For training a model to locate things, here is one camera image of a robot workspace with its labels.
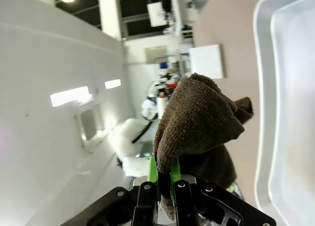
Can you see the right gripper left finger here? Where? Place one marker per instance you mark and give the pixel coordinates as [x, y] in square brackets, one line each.
[144, 201]

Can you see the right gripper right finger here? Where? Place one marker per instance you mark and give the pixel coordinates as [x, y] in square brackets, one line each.
[197, 201]

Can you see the brown cloth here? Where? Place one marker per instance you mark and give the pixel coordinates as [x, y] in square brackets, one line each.
[197, 117]

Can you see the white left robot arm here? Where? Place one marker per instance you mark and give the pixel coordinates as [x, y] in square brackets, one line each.
[128, 142]

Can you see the metal baking tray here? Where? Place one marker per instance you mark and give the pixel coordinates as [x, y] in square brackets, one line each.
[288, 100]

